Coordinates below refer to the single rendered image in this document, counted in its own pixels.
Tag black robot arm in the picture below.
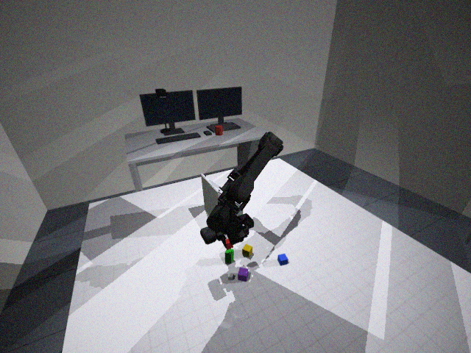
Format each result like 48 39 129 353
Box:
206 132 283 245

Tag red block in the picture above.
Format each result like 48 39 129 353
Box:
225 239 233 250

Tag blue cube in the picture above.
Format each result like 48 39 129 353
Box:
277 254 288 265

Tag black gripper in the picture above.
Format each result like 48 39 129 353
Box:
200 213 254 247

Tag purple cube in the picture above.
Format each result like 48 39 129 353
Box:
238 268 248 282

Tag yellow cube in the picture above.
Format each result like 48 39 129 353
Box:
242 244 252 257

